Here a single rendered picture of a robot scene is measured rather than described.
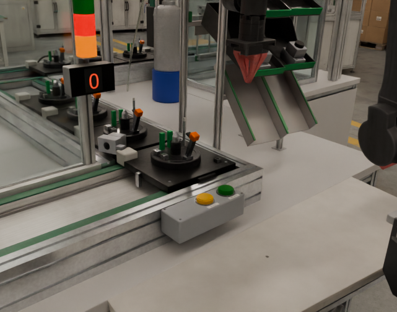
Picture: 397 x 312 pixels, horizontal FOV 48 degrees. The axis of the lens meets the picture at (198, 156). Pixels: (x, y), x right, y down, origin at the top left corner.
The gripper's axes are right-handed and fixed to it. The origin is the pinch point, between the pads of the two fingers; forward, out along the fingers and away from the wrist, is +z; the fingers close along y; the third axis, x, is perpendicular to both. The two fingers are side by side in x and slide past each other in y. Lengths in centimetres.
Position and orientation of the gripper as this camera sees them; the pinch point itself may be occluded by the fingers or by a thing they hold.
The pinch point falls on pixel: (248, 79)
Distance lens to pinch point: 105.9
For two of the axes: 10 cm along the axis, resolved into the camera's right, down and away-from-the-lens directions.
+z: -0.3, 9.1, 4.1
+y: -7.6, 2.5, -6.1
